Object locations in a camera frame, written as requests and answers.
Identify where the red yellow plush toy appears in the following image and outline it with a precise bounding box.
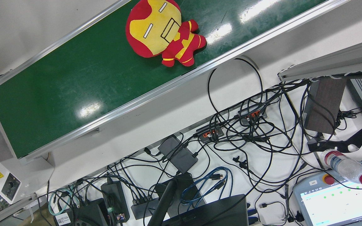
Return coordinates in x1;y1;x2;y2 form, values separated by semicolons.
125;0;207;67

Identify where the black orange usb hub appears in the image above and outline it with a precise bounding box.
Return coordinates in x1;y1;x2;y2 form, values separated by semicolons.
196;123;226;143
238;105;268;126

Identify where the black monitor stand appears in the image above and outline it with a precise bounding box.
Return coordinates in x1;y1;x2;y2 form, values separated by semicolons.
147;173;194;226

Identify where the black desktop monitor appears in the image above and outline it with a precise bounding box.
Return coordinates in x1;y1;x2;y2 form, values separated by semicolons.
162;194;249;226

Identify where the green conveyor belt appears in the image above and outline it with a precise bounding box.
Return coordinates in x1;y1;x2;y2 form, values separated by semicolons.
0;0;354;165

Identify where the black device with label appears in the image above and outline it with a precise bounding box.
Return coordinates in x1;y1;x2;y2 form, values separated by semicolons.
54;198;109;226

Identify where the dark brown wooden block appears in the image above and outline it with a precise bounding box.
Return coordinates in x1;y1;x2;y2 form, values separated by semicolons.
303;77;347;135

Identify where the clear bottle with red cap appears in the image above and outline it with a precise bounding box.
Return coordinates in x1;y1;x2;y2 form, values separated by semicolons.
322;150;362;188

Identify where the grey teach pendant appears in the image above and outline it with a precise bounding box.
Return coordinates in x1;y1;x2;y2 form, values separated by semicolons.
293;161;362;226

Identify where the white conveyor control box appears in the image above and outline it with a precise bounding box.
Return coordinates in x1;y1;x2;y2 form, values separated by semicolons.
0;162;22;204

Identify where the black looped cable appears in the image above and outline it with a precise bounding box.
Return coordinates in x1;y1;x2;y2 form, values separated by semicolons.
207;57;264;126

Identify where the blue cable coil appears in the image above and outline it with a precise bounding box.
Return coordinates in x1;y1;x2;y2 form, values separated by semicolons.
180;166;233;206

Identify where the black cable tangle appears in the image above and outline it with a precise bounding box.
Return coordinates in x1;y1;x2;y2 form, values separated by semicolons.
106;78;362;226

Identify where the black flat bracket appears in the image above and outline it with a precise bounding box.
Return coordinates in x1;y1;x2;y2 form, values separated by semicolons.
307;127;362;153

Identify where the teal cable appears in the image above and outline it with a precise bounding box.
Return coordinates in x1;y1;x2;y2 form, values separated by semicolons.
48;188;74;215

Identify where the aluminium profile post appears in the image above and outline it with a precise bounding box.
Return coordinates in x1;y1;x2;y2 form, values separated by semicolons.
278;38;362;83

